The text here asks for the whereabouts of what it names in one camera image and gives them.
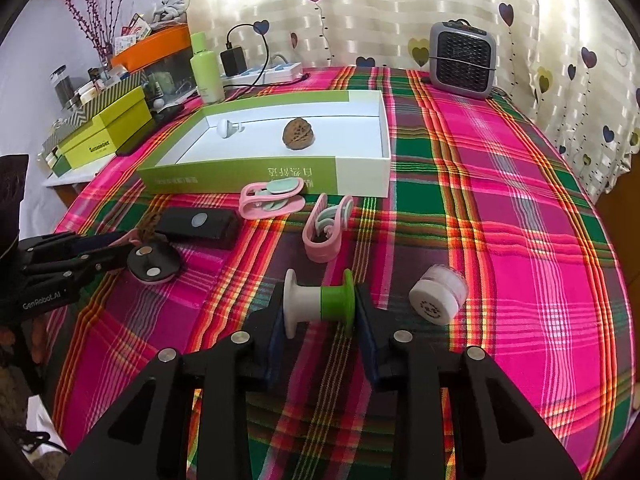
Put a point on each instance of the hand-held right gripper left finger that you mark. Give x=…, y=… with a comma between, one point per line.
x=274, y=347

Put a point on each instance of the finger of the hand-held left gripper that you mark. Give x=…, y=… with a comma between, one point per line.
x=97, y=244
x=107, y=260

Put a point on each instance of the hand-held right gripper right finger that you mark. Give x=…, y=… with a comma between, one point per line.
x=369, y=345

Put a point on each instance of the white side table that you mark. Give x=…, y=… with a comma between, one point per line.
x=67, y=180

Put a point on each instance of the black charger adapter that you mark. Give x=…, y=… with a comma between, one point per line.
x=233, y=60

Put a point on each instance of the white and green spool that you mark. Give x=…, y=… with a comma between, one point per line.
x=310, y=304

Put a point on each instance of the white round jar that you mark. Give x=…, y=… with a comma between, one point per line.
x=435, y=300

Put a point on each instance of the white knob hook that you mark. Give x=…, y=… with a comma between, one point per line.
x=226, y=128

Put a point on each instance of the plaid tablecloth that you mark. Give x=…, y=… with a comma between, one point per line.
x=500, y=240

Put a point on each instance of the orange box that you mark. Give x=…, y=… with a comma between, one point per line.
x=150, y=47

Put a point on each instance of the glass jar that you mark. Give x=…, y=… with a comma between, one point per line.
x=62, y=85

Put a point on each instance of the yellow-green boxes stack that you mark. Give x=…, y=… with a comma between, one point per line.
x=85, y=112

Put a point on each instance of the white plastic bag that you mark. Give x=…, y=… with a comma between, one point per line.
x=170, y=7

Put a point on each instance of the black rectangular button device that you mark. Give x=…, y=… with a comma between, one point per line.
x=195, y=227

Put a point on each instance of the green and white box tray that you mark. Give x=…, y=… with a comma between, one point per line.
x=260, y=172

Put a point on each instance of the light green bottle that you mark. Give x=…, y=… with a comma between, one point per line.
x=207, y=72

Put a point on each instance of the heart print curtain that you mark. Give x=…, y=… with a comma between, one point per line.
x=380, y=15

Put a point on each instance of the pink flower branches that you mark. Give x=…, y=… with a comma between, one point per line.
x=92, y=20

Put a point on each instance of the black and pink round clip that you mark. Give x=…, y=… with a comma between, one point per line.
x=152, y=262

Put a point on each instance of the grey fan heater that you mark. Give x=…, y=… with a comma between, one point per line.
x=462, y=60

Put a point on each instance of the white power strip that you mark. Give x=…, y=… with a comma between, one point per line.
x=277, y=71

